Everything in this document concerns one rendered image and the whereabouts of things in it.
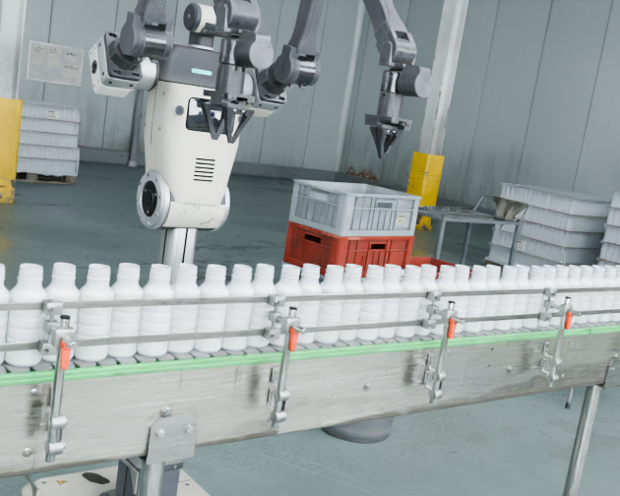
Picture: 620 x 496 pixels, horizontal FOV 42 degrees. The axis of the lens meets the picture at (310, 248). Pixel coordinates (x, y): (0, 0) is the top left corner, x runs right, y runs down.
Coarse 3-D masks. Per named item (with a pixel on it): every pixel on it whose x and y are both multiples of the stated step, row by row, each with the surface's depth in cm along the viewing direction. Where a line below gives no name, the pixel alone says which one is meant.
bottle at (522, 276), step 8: (520, 272) 212; (528, 272) 213; (520, 280) 212; (520, 288) 212; (528, 288) 213; (520, 296) 212; (520, 304) 213; (520, 312) 213; (512, 320) 213; (520, 320) 214; (512, 328) 214; (520, 328) 215
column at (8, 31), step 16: (0, 0) 830; (16, 0) 843; (0, 16) 829; (16, 16) 846; (0, 32) 830; (16, 32) 850; (0, 48) 844; (16, 48) 853; (0, 64) 848; (16, 64) 855; (0, 80) 851; (16, 80) 854; (0, 96) 855; (16, 96) 854
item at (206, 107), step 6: (204, 102) 165; (234, 102) 165; (240, 102) 164; (204, 108) 166; (210, 108) 166; (216, 108) 167; (204, 114) 167; (210, 114) 166; (222, 114) 169; (210, 120) 167; (222, 120) 169; (210, 126) 167; (222, 126) 169; (210, 132) 167; (216, 132) 168; (216, 138) 168
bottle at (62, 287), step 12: (60, 264) 138; (72, 264) 138; (60, 276) 135; (72, 276) 136; (48, 288) 136; (60, 288) 135; (72, 288) 136; (60, 300) 135; (72, 300) 136; (72, 312) 136; (72, 324) 137; (48, 360) 137
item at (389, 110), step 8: (384, 96) 190; (392, 96) 189; (400, 96) 189; (384, 104) 190; (392, 104) 189; (400, 104) 190; (384, 112) 190; (392, 112) 189; (400, 112) 191; (384, 120) 190; (392, 120) 187; (400, 120) 188; (408, 120) 190
